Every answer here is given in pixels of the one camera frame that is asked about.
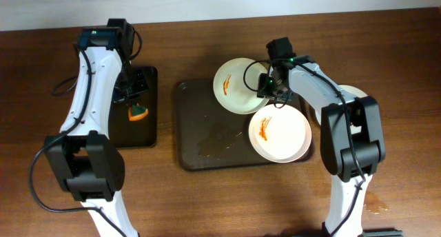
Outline orange and green sponge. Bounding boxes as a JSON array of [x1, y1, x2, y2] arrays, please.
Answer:
[[128, 104, 149, 121]]

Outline white plate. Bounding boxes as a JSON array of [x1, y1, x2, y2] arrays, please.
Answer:
[[248, 105, 312, 163], [213, 58, 269, 114], [315, 85, 367, 134]]

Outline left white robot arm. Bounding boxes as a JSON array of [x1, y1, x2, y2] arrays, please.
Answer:
[[41, 19, 149, 236]]

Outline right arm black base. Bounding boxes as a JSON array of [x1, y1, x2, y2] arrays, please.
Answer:
[[358, 229, 404, 237]]

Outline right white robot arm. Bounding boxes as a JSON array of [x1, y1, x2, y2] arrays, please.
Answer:
[[257, 37, 385, 236]]

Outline black water tray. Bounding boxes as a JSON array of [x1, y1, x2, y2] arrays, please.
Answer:
[[108, 66, 158, 149]]

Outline brown serving tray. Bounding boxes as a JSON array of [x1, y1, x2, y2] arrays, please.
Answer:
[[173, 72, 314, 172]]

